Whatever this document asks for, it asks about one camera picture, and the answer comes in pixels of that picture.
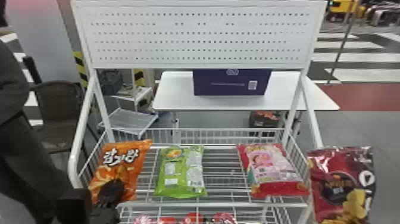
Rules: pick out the white side table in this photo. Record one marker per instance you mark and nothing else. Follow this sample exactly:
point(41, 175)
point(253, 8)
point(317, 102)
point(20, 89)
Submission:
point(178, 94)

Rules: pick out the orange snack packet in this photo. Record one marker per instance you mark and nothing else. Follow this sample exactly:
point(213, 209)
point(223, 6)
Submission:
point(120, 162)

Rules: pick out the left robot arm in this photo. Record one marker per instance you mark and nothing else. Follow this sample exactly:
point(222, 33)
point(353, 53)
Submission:
point(22, 162)

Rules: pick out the yellow black striped post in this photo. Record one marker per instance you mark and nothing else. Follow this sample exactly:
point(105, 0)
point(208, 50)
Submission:
point(139, 77)
point(80, 68)

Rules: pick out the small white rack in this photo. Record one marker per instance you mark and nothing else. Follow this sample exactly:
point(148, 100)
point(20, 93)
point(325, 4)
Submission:
point(131, 120)

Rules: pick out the dark red snack packet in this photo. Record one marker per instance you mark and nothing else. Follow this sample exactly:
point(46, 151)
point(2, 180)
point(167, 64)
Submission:
point(339, 184)

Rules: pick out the dark blue box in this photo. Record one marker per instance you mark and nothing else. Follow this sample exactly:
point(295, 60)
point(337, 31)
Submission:
point(229, 82)

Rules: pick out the red and pink snack packet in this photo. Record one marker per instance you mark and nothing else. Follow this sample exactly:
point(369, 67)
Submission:
point(270, 170)

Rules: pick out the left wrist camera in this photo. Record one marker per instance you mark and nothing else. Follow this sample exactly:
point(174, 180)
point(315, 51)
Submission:
point(75, 208)

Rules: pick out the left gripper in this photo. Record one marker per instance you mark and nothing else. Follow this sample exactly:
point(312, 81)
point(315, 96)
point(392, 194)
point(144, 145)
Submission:
point(104, 216)

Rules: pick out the brown chair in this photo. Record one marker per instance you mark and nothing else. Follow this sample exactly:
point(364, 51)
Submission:
point(59, 109)

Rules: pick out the green snack packet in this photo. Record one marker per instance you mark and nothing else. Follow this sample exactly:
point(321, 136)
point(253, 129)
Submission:
point(179, 173)

